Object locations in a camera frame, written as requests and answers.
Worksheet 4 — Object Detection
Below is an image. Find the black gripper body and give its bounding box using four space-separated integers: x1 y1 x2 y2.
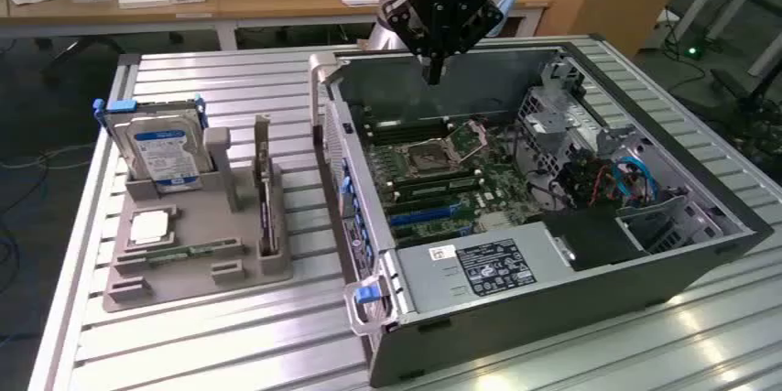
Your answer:
410 0 497 58

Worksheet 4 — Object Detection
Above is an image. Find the graphics card with metal bracket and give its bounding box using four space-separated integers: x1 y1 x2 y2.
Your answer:
252 114 290 258

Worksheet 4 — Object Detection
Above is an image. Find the wooden desk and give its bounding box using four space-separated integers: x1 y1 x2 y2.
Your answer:
0 0 552 51

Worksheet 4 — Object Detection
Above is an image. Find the metal socket cover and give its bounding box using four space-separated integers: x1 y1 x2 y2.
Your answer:
449 119 492 155

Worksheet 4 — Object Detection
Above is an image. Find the perforated metal drive cage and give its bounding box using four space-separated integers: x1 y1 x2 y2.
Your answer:
514 55 616 181

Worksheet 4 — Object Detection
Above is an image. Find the CPU socket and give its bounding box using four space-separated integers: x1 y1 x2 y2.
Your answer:
402 138 458 178

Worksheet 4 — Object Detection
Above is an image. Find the dark installed RAM stick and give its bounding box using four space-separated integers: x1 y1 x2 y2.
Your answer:
394 175 485 198

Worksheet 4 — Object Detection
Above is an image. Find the green motherboard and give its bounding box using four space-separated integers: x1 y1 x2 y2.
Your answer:
364 118 549 246

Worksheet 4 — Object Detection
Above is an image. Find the long PCIe expansion slot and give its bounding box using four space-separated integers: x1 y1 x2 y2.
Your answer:
388 205 458 227

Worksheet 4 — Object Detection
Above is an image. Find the black floor stand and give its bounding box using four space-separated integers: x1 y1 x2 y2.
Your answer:
708 68 782 149

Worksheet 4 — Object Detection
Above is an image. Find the hard disk with blue label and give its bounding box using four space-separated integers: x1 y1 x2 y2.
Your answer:
110 114 207 194

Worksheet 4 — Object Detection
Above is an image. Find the blue plastic disk caddy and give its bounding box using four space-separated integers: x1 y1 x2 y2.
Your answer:
90 94 210 168

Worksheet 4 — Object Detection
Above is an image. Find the grey metal disk bay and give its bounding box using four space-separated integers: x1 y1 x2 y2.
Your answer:
614 188 732 258

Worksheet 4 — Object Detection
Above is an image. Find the black chair base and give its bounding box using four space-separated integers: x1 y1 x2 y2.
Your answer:
35 31 185 88

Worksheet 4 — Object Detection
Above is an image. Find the grey printed parts rack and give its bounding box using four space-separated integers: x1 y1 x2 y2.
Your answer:
102 125 297 314

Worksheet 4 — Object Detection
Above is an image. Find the grey power supply unit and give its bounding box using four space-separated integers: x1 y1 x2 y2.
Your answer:
390 221 580 315

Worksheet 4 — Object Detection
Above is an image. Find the silver CPU chip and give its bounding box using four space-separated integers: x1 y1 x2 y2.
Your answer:
130 211 175 245

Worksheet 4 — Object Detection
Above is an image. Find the green RAM stick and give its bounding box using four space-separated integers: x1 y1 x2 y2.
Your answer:
119 238 241 266

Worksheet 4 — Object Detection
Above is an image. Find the black open PC case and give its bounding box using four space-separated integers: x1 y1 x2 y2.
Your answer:
309 40 776 388

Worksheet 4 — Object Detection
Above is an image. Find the black floor cable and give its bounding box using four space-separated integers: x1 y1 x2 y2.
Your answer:
660 5 724 103

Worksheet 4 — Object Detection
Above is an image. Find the red wire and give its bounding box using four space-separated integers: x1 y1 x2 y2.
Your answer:
593 162 616 205

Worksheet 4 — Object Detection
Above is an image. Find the light blue data wire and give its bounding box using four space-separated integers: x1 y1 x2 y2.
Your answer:
613 156 660 203

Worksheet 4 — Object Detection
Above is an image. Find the white floor cable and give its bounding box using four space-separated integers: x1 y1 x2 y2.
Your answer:
0 143 94 171

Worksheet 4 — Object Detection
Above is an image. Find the blue floor cable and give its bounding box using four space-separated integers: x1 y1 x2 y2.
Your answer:
0 166 51 342

